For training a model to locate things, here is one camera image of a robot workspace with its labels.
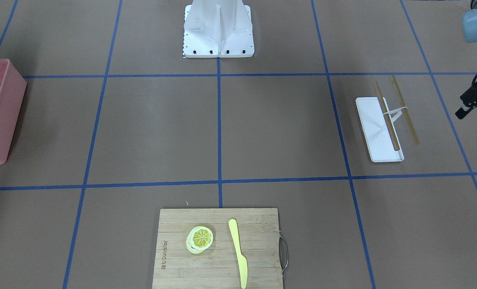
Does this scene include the white chopstick rest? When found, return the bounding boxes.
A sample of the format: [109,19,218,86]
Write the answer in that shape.
[383,106,407,122]

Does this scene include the white rectangular tray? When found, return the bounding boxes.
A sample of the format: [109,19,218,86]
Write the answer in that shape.
[355,97,404,163]

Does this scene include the pink plastic bin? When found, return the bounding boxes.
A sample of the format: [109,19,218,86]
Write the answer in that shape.
[0,59,27,165]

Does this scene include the yellow plastic knife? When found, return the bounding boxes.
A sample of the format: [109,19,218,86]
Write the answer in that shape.
[228,218,249,289]

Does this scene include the bamboo chopstick beside tray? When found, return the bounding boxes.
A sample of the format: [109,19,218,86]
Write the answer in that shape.
[390,75,420,146]

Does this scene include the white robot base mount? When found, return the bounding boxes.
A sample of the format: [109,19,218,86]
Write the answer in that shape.
[182,0,255,58]

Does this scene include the bamboo cutting board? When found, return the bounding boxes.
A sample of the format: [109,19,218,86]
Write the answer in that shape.
[152,208,284,289]

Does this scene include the yellow lemon slice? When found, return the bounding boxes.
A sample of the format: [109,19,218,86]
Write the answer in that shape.
[185,226,214,254]

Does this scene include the bamboo chopstick on tray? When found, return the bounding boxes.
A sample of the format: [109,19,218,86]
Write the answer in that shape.
[373,81,400,151]

